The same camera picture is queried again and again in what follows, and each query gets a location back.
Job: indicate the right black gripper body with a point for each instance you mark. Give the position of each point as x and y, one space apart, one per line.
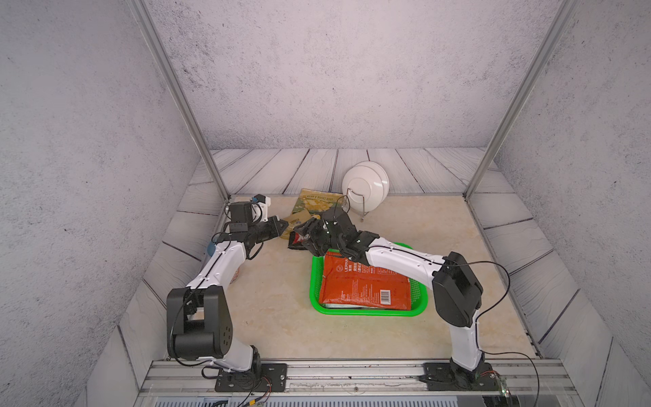
320 239

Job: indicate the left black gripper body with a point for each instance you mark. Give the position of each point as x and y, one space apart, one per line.
263 231

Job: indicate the tan blue chips bag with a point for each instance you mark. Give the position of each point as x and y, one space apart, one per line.
295 220

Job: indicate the red beige chips bag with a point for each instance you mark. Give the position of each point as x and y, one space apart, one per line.
347 284

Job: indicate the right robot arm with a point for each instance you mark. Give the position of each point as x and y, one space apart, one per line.
456 290

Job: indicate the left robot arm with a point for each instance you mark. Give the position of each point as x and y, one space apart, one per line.
199 323

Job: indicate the tan green chips bag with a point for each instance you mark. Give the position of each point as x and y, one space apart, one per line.
315 202

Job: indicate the green plastic basket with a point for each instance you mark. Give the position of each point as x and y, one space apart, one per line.
419 297

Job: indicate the blue bowl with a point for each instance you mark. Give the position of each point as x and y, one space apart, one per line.
210 248

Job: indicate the white plate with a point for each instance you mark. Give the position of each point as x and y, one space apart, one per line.
367 176

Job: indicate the wire plate rack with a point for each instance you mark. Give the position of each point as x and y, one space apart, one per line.
363 203

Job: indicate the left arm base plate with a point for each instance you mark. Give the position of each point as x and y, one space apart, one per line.
269 378

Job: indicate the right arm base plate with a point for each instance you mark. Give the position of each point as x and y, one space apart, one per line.
450 377

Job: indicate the aluminium front rail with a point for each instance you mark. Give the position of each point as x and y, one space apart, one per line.
362 383

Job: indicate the left aluminium frame post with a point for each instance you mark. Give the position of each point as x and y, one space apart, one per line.
163 62

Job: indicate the aluminium frame post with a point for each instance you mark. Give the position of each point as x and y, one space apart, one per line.
545 51
163 62

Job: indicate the right aluminium frame post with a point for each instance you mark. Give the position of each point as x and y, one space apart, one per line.
545 51

